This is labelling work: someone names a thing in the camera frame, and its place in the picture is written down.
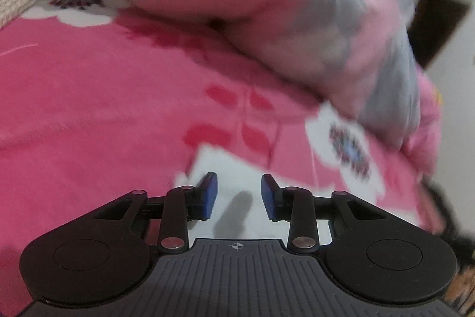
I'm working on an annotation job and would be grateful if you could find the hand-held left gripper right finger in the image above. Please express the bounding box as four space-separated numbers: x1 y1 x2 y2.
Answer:
261 173 387 254

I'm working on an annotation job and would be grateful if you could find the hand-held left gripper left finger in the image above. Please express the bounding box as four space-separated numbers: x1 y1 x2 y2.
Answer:
94 171 219 254

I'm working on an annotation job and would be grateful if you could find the pink floral fleece blanket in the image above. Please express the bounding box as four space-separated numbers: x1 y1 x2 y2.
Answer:
0 0 446 306

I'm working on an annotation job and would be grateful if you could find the dark wooden door frame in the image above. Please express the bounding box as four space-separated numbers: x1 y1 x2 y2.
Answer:
395 0 470 70

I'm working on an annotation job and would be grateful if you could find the pink grey floral duvet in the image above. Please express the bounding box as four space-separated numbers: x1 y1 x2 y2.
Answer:
100 0 442 173

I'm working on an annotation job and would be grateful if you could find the white sweatshirt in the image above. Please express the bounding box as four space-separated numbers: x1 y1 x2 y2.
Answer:
174 144 333 241

